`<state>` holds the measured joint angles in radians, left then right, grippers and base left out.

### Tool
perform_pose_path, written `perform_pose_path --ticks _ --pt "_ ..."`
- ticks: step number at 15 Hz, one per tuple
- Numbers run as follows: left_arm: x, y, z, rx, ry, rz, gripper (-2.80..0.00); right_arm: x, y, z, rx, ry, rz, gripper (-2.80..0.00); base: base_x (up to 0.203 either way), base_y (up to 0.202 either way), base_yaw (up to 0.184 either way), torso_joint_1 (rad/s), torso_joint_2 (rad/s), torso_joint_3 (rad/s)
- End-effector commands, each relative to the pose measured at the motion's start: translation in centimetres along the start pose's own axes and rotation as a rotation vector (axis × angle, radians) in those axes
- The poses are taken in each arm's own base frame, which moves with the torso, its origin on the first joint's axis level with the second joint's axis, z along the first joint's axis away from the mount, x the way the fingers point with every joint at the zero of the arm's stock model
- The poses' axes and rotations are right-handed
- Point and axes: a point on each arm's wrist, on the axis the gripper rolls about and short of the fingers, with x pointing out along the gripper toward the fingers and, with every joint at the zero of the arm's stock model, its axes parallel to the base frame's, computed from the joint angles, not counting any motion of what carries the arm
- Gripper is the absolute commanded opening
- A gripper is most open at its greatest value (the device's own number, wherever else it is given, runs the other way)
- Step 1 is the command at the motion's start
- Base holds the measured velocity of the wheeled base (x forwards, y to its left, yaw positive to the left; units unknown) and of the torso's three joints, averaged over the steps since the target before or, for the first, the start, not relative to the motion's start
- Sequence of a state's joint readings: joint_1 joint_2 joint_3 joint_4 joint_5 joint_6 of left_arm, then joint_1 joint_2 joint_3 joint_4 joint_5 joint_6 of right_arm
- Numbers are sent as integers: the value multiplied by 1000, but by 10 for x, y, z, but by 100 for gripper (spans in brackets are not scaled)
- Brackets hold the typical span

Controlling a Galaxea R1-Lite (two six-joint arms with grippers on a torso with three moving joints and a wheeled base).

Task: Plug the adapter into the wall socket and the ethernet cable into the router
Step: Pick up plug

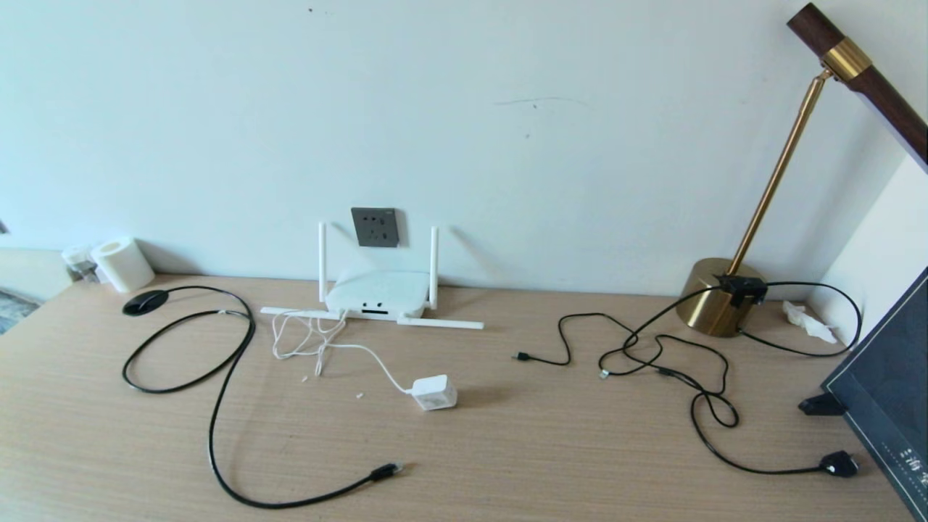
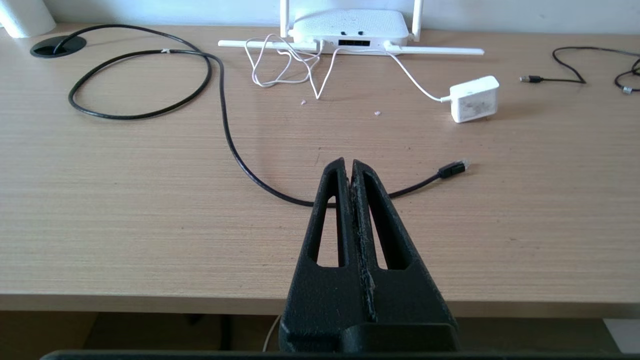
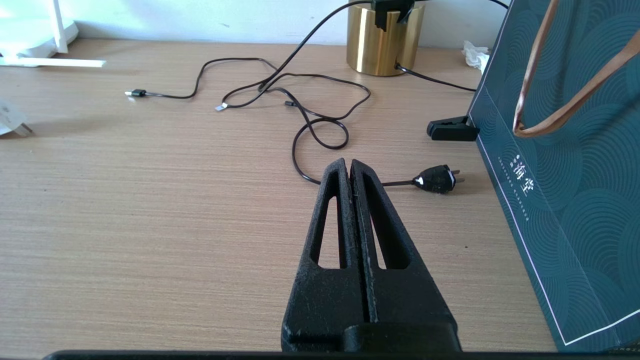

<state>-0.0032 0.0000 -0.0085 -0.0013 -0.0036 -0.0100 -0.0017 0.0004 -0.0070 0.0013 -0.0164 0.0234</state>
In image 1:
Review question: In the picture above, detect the white square power adapter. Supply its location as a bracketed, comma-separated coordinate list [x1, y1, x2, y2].
[411, 375, 458, 411]

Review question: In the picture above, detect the thin white power cable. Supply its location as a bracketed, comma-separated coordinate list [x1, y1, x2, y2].
[271, 310, 414, 396]

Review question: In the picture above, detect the white router with four antennas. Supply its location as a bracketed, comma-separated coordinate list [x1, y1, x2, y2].
[260, 221, 484, 331]

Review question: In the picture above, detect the black junction box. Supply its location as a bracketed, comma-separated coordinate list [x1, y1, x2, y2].
[716, 273, 768, 307]

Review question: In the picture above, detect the black oval desk grommet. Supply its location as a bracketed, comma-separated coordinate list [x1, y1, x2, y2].
[122, 289, 170, 317]

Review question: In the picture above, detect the white toilet paper roll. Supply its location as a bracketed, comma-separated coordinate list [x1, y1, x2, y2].
[90, 236, 156, 294]

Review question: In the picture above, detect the crumpled white tissue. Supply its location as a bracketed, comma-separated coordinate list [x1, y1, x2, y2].
[782, 300, 839, 344]

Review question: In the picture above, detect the small clear jar white lid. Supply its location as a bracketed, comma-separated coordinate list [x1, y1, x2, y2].
[61, 244, 100, 283]

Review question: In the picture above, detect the dark blue framed board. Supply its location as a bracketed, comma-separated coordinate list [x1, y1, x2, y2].
[821, 268, 928, 521]

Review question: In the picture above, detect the grey patterned cloth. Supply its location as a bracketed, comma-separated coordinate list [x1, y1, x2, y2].
[0, 289, 41, 336]

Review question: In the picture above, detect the grey wall socket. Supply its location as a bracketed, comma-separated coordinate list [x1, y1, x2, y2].
[351, 207, 399, 249]

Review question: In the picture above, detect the black USB cable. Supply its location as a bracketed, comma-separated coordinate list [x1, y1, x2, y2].
[689, 362, 861, 478]
[512, 286, 726, 367]

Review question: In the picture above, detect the black cable with silver tip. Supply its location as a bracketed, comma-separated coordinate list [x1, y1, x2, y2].
[599, 333, 740, 428]

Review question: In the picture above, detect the black ethernet cable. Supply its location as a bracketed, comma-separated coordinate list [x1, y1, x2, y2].
[121, 286, 403, 510]

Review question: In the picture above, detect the thin black lamp cord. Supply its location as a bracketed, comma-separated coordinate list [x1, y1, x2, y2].
[738, 281, 863, 357]

